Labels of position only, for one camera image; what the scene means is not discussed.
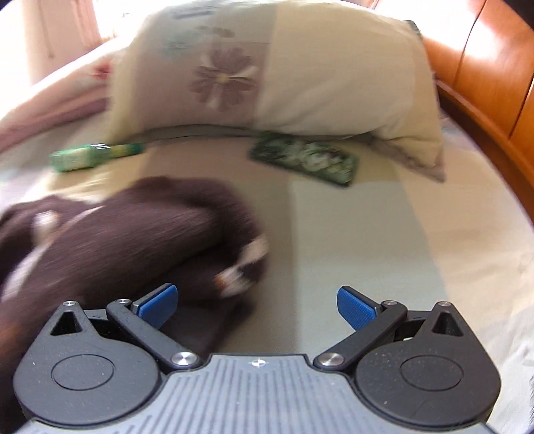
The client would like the pink floral folded quilt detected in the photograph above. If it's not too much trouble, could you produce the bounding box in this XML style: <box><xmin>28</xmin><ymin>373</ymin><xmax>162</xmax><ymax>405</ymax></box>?
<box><xmin>1</xmin><ymin>40</ymin><xmax>124</xmax><ymax>152</ymax></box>

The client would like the dark brown fuzzy garment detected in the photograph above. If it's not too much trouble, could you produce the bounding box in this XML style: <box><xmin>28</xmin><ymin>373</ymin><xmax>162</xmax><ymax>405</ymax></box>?
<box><xmin>1</xmin><ymin>176</ymin><xmax>268</xmax><ymax>433</ymax></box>

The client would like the floral patchwork pillow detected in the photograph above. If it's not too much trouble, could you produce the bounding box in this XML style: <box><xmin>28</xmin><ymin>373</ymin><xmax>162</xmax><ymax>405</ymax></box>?
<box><xmin>105</xmin><ymin>1</ymin><xmax>445</xmax><ymax>181</ymax></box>

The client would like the pastel patchwork bed sheet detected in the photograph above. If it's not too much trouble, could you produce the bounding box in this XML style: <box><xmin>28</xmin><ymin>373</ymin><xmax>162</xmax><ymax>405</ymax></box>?
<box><xmin>1</xmin><ymin>114</ymin><xmax>533</xmax><ymax>433</ymax></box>

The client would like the green white tube box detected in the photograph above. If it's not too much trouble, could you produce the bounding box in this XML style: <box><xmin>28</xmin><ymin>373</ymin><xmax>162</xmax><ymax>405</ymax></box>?
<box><xmin>49</xmin><ymin>143</ymin><xmax>145</xmax><ymax>173</ymax></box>

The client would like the orange wooden headboard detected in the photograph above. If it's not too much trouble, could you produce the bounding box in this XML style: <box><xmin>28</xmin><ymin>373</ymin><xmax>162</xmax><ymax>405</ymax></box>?
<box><xmin>364</xmin><ymin>1</ymin><xmax>533</xmax><ymax>215</ymax></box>

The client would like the dark green patterned packet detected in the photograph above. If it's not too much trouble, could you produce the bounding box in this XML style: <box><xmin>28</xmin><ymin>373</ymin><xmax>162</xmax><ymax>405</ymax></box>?
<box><xmin>248</xmin><ymin>132</ymin><xmax>359</xmax><ymax>187</ymax></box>

